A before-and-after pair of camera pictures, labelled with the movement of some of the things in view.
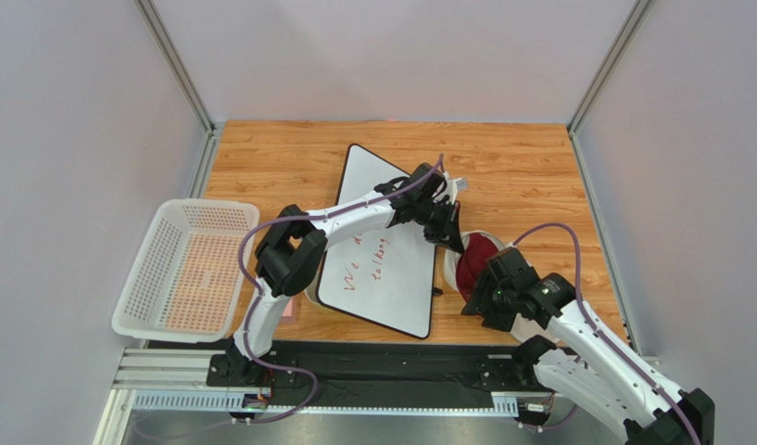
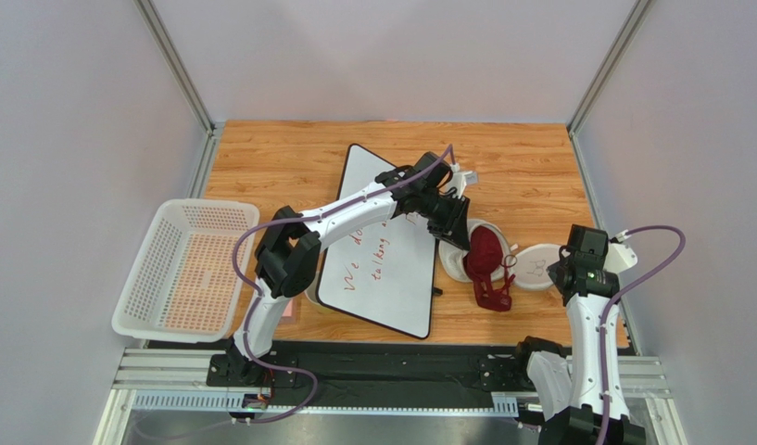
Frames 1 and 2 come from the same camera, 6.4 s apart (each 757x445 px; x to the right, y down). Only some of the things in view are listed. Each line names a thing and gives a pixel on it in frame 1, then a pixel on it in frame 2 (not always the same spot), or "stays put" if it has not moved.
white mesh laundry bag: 521,328 -> 528,266
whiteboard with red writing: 387,273 stays put
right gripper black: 485,298 -> 560,274
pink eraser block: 288,313 stays put
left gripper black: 450,231 stays put
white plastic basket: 188,284 stays put
